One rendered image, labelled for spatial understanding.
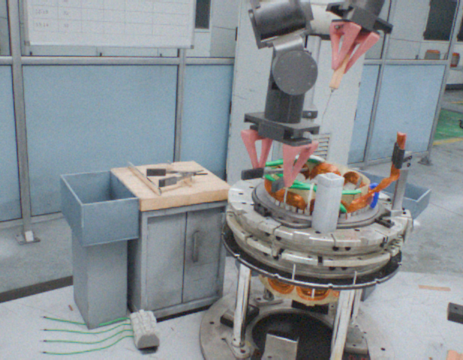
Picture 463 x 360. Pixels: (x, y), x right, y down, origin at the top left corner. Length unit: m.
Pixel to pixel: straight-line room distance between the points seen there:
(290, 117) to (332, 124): 2.78
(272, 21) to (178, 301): 0.63
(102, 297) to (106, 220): 0.18
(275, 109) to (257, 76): 2.47
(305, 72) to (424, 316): 0.76
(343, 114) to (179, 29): 1.26
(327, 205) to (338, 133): 2.82
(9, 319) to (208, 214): 0.46
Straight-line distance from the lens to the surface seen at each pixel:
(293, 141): 0.72
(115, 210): 0.94
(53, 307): 1.16
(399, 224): 0.88
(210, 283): 1.11
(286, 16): 0.72
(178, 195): 0.96
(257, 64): 3.20
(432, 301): 1.33
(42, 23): 2.90
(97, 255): 1.00
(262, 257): 0.83
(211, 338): 1.02
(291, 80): 0.66
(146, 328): 1.00
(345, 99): 3.55
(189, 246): 1.04
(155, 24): 3.13
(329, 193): 0.76
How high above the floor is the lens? 1.42
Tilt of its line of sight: 20 degrees down
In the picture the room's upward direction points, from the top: 5 degrees clockwise
